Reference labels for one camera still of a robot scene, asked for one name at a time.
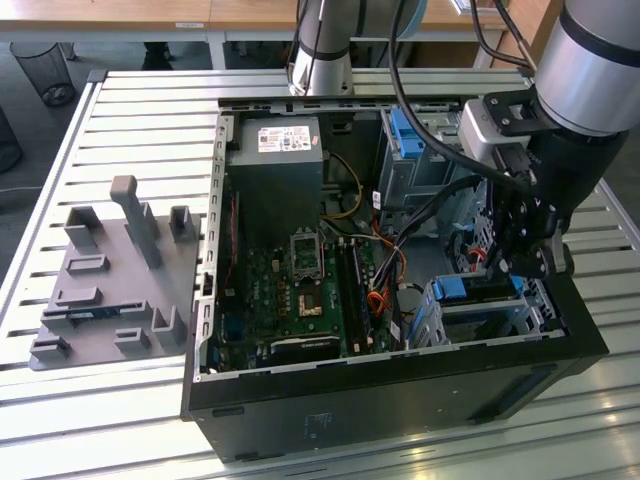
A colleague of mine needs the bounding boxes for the hard disk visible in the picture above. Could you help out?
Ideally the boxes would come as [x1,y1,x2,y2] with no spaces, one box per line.
[429,273,526,304]

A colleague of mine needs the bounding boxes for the black disk power wire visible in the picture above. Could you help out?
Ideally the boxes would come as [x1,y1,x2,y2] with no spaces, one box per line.
[372,172,501,289]

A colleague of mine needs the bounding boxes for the low metal disk bay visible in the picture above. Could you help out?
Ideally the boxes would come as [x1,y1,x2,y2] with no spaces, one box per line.
[407,272,569,351]

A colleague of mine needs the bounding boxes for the blue installed disk carrier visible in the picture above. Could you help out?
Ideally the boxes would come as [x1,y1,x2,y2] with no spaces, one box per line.
[391,107,426,159]

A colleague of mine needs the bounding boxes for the black RAM slot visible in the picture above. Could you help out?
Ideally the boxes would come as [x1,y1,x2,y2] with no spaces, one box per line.
[349,238,375,349]
[335,238,364,354]

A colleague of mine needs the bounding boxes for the black case fan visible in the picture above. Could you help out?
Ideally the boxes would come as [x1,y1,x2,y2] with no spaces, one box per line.
[447,219,494,276]

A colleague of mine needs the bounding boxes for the tall metal drive cage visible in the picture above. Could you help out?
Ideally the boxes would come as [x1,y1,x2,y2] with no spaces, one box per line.
[377,107,489,221]

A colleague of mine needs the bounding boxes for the brown wooden cabinet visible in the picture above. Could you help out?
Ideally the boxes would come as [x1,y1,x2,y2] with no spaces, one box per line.
[492,0,564,71]

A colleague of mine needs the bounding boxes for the CPU socket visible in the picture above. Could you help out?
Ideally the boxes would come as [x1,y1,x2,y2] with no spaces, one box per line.
[289,227,326,281]

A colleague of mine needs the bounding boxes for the black open PC case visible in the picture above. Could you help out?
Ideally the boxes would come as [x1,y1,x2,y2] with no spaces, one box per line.
[179,92,609,464]

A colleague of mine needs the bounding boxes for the gold framed chipset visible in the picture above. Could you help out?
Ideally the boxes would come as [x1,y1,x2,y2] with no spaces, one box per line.
[298,292,324,318]

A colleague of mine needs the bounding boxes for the grey power supply unit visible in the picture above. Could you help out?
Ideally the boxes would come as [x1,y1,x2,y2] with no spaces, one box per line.
[227,117,326,251]

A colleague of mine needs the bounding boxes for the black graphics card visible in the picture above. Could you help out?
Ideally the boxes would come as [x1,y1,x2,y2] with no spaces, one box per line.
[269,333,342,364]

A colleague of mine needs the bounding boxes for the green motherboard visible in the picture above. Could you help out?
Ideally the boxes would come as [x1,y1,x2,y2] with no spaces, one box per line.
[209,219,401,374]

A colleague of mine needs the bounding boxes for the dark person legs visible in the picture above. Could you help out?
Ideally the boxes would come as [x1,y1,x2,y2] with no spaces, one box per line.
[141,42,175,71]

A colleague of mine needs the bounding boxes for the grey parts rack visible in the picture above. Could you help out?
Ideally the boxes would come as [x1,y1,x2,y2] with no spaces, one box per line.
[28,174,209,372]

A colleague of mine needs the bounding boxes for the dark slim circuit card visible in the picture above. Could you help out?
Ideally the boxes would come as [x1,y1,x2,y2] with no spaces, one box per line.
[64,310,121,324]

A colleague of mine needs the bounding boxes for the black mesh waste basket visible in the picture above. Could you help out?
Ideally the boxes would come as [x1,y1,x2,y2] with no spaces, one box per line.
[9,40,76,107]

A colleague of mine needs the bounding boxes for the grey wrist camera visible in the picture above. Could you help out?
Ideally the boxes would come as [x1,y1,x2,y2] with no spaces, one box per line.
[458,94,544,174]

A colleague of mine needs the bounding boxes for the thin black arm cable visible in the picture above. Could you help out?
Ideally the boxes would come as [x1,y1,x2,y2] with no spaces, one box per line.
[468,0,540,70]

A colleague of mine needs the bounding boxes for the orange white wire bundle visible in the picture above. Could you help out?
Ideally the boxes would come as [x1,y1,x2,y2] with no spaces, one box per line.
[372,233,409,294]

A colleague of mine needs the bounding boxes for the thick black camera cable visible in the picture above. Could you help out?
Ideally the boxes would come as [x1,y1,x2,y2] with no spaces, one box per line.
[387,0,534,189]

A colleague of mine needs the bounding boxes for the yellow wire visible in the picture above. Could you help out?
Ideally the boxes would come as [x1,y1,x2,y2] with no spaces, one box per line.
[319,152,364,221]

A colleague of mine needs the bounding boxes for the orange flat cable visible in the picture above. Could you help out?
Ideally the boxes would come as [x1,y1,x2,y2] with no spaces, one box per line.
[367,292,396,317]

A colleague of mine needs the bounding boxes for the black arm base cable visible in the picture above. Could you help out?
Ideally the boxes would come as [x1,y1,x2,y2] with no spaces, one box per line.
[284,0,326,96]

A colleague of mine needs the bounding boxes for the thin red wire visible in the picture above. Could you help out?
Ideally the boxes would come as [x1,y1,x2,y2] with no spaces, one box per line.
[224,192,241,291]

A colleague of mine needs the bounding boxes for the wooden desk white frame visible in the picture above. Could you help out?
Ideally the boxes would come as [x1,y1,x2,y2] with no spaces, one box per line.
[0,0,511,70]

